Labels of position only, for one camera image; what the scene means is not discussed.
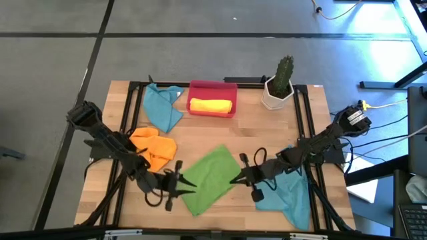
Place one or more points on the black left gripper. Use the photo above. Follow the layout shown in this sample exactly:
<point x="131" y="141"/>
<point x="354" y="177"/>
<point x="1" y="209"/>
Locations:
<point x="168" y="186"/>

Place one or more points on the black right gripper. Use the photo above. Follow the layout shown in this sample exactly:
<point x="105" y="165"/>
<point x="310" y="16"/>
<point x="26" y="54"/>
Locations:
<point x="254" y="175"/>

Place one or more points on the green microfiber towel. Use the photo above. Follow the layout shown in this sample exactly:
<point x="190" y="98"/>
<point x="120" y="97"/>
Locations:
<point x="210" y="180"/>

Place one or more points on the yellow microfiber towel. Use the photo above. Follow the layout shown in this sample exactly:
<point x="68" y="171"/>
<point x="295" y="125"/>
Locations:
<point x="210" y="105"/>

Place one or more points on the pink plastic basket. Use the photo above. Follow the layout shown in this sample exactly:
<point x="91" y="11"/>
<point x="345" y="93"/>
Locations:
<point x="213" y="88"/>

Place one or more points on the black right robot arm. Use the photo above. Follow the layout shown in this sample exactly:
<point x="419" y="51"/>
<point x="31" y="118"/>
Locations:
<point x="320" y="143"/>

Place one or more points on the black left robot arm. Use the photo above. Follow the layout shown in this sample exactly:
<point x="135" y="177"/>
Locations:
<point x="113" y="146"/>

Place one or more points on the orange microfiber towel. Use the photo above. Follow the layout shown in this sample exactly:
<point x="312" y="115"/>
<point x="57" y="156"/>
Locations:
<point x="156" y="148"/>

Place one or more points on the blue microfiber towel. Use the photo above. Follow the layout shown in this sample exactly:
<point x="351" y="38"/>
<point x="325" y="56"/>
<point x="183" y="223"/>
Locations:
<point x="287" y="203"/>
<point x="161" y="106"/>

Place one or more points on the black crossbar with silver brackets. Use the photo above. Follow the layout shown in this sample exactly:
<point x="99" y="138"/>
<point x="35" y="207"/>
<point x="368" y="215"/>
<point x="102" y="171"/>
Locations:
<point x="213" y="234"/>

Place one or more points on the white hexagonal plant pot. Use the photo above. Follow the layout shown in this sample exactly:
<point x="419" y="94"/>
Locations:
<point x="272" y="101"/>

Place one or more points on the green cactus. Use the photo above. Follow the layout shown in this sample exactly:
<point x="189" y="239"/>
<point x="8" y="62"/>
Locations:
<point x="283" y="75"/>

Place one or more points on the white sheet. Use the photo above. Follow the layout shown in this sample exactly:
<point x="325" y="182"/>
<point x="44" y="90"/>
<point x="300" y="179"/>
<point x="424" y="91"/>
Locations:
<point x="365" y="190"/>

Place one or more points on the black desk beam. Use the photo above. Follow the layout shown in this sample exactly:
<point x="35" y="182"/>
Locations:
<point x="373" y="173"/>

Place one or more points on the black desk foot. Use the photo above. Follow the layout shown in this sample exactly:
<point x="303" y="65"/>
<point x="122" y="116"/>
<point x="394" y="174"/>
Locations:
<point x="380" y="85"/>

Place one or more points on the grey cloth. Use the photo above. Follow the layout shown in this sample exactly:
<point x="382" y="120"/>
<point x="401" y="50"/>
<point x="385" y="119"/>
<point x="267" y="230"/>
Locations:
<point x="417" y="190"/>

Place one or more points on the grey floor object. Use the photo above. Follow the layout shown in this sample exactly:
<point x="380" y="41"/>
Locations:
<point x="10" y="153"/>

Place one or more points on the black laptop keyboard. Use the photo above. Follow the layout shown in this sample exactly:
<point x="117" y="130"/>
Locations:
<point x="415" y="221"/>

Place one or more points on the black monitor panel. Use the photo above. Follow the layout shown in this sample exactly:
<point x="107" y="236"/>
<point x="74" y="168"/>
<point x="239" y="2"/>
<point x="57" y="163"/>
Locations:
<point x="417" y="133"/>

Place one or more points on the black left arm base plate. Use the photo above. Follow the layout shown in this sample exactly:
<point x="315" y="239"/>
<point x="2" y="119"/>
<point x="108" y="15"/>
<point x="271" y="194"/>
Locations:
<point x="96" y="154"/>

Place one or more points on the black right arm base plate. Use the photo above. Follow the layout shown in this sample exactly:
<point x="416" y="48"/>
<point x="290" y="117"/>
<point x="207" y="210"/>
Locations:
<point x="335" y="156"/>

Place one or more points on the black aluminium table frame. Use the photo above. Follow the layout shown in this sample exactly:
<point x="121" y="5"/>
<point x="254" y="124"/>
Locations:
<point x="197" y="84"/>

